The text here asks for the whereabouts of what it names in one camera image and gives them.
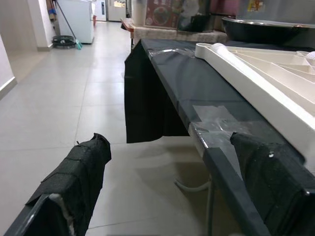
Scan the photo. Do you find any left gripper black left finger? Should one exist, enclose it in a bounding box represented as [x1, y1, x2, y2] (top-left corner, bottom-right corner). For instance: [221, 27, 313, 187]
[3, 132, 112, 236]

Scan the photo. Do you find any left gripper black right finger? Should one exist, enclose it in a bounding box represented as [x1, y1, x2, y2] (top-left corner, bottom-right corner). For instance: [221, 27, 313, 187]
[230, 132, 315, 236]

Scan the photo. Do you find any grey metal table leg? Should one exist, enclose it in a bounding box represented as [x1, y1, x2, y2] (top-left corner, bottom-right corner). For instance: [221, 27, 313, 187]
[173, 172, 215, 236]

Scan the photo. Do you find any white plastic table top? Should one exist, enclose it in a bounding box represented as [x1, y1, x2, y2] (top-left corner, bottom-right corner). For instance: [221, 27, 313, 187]
[195, 42, 315, 170]

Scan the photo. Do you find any broom with teal head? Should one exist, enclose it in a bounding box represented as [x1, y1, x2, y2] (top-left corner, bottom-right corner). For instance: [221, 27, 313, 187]
[55, 0, 83, 51]

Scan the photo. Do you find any black tablecloth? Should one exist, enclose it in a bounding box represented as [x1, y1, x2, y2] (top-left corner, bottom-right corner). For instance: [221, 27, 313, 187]
[124, 38, 315, 236]

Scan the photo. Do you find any white appliance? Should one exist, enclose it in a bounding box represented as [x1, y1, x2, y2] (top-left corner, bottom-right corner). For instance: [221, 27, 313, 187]
[58, 0, 95, 45]

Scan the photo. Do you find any black wok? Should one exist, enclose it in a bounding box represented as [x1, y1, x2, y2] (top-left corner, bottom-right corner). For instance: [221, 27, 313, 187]
[220, 16, 315, 46]

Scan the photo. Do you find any patterned beige cloth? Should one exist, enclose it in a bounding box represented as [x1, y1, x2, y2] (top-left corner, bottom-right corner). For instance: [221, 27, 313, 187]
[120, 18, 228, 46]

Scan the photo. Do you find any clear plastic container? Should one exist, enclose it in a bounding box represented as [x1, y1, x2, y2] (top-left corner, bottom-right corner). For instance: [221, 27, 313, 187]
[240, 0, 315, 23]

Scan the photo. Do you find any storage box with orange lid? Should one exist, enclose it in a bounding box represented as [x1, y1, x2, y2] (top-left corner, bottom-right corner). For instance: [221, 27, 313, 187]
[132, 0, 180, 29]

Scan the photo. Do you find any black shiny bag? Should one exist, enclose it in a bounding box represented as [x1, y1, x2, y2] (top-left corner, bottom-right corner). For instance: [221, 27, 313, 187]
[177, 13, 212, 32]

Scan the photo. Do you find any pink plastic box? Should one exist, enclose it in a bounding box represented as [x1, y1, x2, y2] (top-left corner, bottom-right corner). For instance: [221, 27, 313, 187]
[210, 0, 239, 14]

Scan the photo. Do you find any coiled black cable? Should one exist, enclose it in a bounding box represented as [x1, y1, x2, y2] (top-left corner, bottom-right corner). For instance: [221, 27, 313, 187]
[52, 35, 76, 49]

